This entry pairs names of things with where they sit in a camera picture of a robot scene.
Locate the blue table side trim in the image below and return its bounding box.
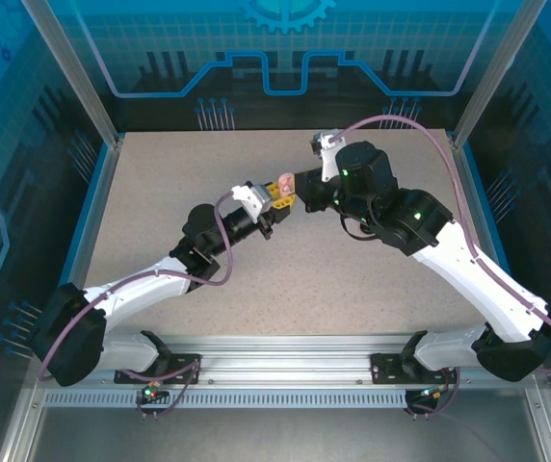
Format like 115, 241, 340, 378
458, 142, 538, 350
46, 142, 116, 350

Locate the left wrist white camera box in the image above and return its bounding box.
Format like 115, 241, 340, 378
230, 181, 276, 223

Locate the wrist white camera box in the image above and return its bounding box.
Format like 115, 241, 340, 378
230, 181, 276, 223
309, 129, 343, 184

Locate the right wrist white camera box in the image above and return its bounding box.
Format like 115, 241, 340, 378
309, 129, 343, 184

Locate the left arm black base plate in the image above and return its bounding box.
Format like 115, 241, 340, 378
114, 353, 203, 386

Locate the aluminium mounting rail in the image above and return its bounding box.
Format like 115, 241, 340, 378
29, 334, 541, 391

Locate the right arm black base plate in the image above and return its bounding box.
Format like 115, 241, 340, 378
370, 352, 459, 385

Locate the cable connector with lights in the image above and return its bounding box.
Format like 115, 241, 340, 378
407, 384, 450, 406
135, 379, 171, 406

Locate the aluminium frame post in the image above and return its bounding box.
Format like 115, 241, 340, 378
19, 0, 125, 150
451, 0, 551, 150

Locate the slotted grey cable duct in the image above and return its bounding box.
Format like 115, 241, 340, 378
43, 389, 409, 410

